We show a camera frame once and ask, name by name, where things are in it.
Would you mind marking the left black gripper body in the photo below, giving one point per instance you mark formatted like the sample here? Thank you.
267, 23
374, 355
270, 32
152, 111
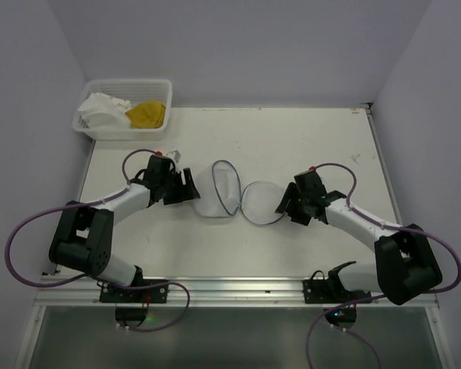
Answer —
180, 188

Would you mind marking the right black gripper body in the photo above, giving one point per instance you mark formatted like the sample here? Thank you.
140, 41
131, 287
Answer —
297, 205

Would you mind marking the yellow bra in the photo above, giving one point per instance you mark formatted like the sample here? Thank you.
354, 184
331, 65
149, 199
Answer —
147, 115

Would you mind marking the white bra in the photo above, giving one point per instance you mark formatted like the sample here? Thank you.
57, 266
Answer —
101, 111

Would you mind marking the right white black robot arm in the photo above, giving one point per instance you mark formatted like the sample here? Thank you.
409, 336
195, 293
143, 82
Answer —
404, 264

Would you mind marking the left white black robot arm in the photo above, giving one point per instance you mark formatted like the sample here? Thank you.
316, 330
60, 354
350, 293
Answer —
83, 237

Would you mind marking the white plastic mesh basket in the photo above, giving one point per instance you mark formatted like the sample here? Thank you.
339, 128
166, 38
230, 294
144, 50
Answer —
135, 90

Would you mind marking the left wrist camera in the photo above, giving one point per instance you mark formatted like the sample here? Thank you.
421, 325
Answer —
174, 155

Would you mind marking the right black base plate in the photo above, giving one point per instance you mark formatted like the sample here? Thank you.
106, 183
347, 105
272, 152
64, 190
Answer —
320, 289

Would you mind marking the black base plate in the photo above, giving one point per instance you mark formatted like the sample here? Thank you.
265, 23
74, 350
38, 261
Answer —
320, 289
115, 295

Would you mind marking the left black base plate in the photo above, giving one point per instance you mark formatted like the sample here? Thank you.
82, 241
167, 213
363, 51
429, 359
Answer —
115, 295

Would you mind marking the aluminium mounting rail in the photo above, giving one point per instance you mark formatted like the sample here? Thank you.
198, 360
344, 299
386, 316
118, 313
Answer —
204, 292

